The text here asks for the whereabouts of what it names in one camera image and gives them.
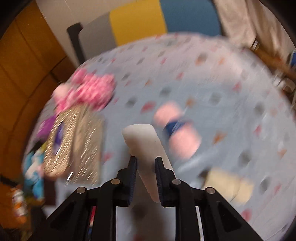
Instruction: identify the pink dishcloth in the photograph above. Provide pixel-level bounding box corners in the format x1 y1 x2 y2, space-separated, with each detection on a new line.
154 101 202 160

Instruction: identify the blue plush toy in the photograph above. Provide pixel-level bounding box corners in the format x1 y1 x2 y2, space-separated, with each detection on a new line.
23 147 45 201

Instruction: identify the ornate silver tissue box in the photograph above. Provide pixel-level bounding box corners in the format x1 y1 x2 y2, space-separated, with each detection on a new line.
43 105 104 186

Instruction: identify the cream folded cloth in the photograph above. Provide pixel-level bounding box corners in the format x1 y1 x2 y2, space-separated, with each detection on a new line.
203 168 254 205

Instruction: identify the patterned white tablecloth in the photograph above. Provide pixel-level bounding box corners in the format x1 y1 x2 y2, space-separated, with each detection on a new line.
21 32 296 241

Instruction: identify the pink plush toy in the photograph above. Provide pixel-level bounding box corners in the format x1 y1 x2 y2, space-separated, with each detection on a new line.
52 68 116 114

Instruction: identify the purple cardboard box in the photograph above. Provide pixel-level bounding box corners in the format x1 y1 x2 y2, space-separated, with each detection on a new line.
37 115 64 155

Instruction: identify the orange wooden cabinet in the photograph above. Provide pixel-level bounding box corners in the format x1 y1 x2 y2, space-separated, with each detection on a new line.
1 1 75 180

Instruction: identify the wooden side table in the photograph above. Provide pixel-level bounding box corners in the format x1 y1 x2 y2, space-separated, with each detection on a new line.
250 40 295 83

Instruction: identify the grey yellow blue chair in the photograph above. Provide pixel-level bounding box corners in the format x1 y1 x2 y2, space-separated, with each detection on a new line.
67 1 223 64

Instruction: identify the beige patterned curtain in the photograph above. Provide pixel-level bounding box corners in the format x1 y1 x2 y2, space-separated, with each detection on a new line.
213 0 295 59

